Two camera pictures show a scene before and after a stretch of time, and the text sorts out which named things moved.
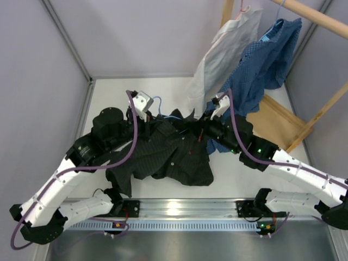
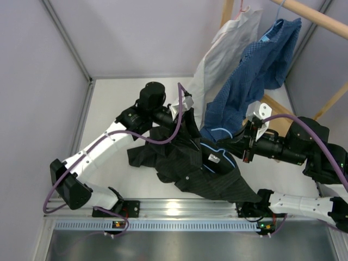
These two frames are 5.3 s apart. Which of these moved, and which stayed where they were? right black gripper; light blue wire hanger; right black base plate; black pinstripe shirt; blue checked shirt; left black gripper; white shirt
Moved: left black gripper; black pinstripe shirt; right black gripper; light blue wire hanger
Stayed: white shirt; right black base plate; blue checked shirt
